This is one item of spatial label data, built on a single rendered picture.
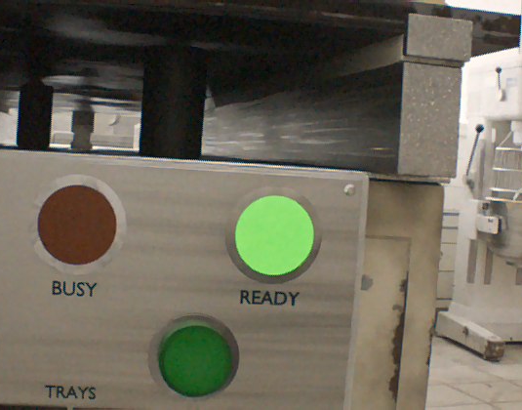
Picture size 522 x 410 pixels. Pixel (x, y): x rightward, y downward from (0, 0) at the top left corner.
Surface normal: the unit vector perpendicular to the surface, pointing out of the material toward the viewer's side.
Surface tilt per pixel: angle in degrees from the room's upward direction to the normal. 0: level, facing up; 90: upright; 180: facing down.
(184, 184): 90
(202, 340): 90
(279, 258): 90
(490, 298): 90
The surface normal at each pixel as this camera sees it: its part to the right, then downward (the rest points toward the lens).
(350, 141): -0.98, -0.06
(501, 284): 0.21, 0.06
